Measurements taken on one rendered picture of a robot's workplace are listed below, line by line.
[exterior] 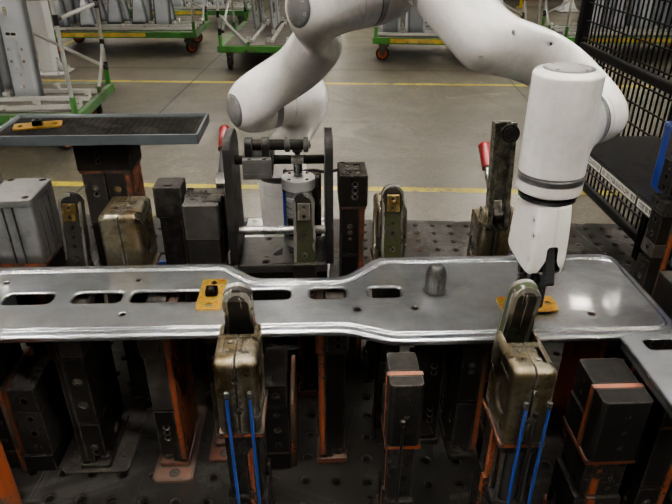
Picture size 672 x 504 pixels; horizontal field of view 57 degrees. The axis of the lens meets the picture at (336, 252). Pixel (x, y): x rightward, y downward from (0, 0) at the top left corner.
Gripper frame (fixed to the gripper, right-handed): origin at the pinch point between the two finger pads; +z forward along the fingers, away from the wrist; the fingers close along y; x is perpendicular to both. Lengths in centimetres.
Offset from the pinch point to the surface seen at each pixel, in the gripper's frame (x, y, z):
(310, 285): -31.8, -7.2, 2.8
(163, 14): -217, -759, 62
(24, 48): -241, -400, 37
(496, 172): -0.8, -20.0, -10.4
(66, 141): -74, -32, -13
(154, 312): -54, -1, 3
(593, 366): 5.6, 11.4, 4.8
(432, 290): -13.4, -3.6, 1.9
